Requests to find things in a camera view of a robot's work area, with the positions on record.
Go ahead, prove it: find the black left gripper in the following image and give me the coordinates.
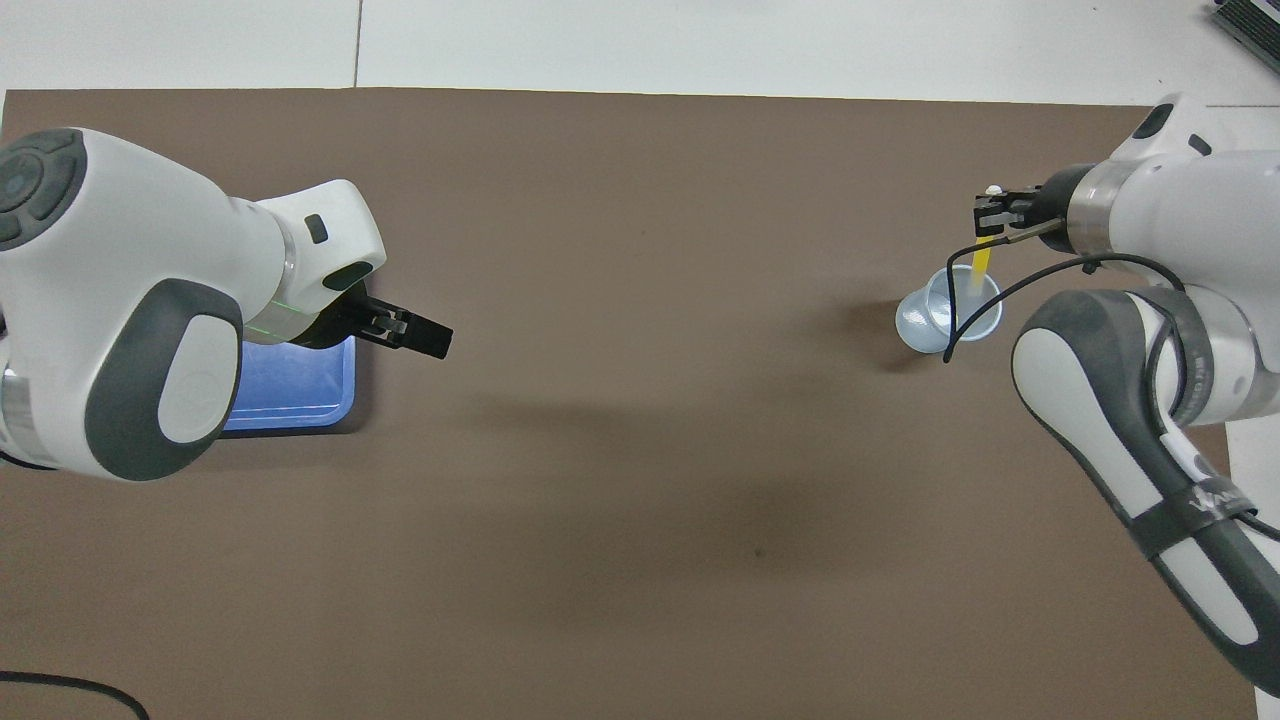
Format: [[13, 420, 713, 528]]
[[300, 282, 455, 361]]

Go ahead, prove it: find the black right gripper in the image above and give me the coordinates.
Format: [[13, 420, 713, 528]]
[[973, 163, 1079, 238]]

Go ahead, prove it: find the yellow highlighter pen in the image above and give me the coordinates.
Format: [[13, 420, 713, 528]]
[[968, 184, 1004, 296]]

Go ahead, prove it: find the clear plastic measuring cup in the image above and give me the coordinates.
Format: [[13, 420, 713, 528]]
[[895, 264, 1003, 354]]

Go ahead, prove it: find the blue plastic tray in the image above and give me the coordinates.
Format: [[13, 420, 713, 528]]
[[222, 335, 358, 433]]

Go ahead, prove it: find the brown table mat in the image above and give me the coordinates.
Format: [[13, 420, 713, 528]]
[[0, 88, 1256, 720]]

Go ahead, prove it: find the dark ribbed device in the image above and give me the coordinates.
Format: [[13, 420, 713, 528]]
[[1212, 0, 1280, 48]]

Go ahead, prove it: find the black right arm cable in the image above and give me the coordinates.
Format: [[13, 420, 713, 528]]
[[942, 218, 1201, 431]]

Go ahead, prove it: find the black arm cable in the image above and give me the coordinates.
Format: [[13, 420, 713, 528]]
[[0, 672, 151, 720], [942, 218, 1201, 431]]

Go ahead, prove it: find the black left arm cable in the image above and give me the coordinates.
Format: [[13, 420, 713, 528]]
[[0, 672, 151, 720]]

